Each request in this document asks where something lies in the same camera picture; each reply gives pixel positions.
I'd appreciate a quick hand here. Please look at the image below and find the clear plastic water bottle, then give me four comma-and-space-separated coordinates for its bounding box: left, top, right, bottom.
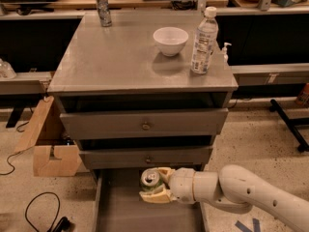
191, 7, 218, 74

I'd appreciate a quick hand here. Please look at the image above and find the white ceramic bowl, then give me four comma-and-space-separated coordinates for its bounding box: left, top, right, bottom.
153, 27, 188, 56

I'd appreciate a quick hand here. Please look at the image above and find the grey bottom drawer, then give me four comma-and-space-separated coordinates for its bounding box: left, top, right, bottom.
92, 168, 209, 232

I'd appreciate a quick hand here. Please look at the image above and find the orange bottle on floor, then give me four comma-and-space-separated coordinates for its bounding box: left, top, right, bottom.
295, 83, 309, 106

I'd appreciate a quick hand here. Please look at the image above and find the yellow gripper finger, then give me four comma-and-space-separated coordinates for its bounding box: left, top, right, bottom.
139, 184, 175, 204
158, 167, 175, 184

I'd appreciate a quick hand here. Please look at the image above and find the silver patterned tall can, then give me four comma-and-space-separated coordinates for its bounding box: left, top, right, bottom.
96, 0, 112, 27

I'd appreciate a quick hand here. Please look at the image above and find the grey drawer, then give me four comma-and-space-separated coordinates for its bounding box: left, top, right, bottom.
60, 93, 228, 140
92, 168, 209, 232
80, 136, 212, 169

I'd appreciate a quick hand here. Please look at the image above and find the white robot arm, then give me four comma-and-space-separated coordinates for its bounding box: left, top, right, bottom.
139, 164, 309, 232

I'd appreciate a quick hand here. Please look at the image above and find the wooden box stand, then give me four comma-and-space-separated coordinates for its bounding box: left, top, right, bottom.
14, 96, 82, 177

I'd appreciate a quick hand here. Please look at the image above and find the grey top drawer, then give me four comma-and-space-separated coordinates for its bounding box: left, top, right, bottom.
60, 93, 228, 140

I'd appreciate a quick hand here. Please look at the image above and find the green soda can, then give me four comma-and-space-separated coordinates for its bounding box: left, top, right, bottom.
140, 169, 163, 191

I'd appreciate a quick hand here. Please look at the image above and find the grey drawer cabinet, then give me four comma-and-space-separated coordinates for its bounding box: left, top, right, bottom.
46, 9, 239, 232

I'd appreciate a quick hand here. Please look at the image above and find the thin black cable left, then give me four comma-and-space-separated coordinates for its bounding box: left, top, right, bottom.
0, 121, 33, 177

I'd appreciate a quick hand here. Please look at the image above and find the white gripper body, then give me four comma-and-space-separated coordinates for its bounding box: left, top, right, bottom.
168, 168, 195, 204

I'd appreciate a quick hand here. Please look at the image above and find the black table leg base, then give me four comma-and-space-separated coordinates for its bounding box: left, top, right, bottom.
269, 99, 309, 153

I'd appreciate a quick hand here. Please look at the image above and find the clear plastic container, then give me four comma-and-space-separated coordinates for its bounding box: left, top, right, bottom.
0, 59, 16, 80

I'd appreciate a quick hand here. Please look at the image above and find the white pump dispenser bottle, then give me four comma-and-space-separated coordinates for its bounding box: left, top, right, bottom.
221, 43, 232, 64

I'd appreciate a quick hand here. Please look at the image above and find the black floor cable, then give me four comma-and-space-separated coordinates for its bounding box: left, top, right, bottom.
24, 191, 71, 232

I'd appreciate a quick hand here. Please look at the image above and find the grey middle drawer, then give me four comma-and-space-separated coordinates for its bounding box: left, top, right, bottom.
80, 136, 212, 169

